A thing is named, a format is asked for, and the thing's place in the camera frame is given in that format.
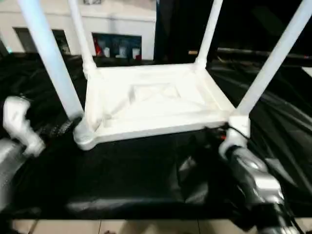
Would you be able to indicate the white plastic table top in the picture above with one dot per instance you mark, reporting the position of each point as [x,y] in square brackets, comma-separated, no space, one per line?
[158,97]

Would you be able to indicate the small yellow label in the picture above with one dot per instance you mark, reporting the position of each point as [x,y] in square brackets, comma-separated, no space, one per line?
[192,52]

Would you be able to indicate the black mat cloth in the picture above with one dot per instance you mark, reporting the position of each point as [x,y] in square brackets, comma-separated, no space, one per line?
[134,175]

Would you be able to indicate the white flat board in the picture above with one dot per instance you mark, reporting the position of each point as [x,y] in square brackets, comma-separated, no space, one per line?
[307,71]

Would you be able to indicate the black fabric backdrop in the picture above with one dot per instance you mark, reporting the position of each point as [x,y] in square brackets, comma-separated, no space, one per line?
[243,24]

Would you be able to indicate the white glass door cabinet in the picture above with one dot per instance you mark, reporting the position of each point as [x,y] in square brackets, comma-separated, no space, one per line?
[117,22]

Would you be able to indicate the dark patterned cabinet-top object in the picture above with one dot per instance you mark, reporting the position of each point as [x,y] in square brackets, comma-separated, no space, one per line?
[90,1]

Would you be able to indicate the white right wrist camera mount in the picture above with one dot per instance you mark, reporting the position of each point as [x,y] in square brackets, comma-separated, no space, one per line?
[237,131]

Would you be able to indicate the grey metal rail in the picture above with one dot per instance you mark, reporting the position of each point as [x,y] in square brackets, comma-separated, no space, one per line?
[243,51]

